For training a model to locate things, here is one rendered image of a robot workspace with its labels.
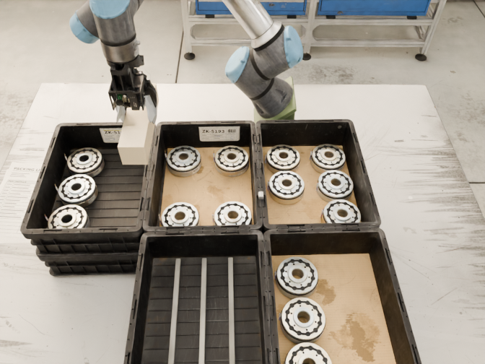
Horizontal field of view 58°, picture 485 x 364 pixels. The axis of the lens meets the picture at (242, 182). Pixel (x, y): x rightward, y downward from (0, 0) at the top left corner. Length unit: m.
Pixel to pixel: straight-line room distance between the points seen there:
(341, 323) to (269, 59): 0.80
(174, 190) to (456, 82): 2.46
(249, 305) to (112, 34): 0.68
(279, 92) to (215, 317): 0.80
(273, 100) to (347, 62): 1.83
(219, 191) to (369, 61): 2.26
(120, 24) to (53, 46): 2.70
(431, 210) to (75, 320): 1.12
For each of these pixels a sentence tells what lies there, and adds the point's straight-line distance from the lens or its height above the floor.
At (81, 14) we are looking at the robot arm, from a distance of 1.11.
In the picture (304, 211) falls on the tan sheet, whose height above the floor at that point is 0.83.
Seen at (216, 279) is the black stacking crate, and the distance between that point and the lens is 1.14.
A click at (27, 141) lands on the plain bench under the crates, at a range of 1.79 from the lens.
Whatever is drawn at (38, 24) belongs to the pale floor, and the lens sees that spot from 3.93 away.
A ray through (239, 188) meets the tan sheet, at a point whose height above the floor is 0.83.
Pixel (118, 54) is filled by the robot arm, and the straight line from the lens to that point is 0.98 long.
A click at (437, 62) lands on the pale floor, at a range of 3.53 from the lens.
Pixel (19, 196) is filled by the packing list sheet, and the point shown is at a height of 0.70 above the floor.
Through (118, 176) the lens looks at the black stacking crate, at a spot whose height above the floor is 0.83.
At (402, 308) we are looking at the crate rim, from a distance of 1.08.
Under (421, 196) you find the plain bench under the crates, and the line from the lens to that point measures 1.57.
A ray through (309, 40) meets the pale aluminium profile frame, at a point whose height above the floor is 0.14.
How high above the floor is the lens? 1.84
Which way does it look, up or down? 50 degrees down
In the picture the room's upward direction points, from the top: 1 degrees clockwise
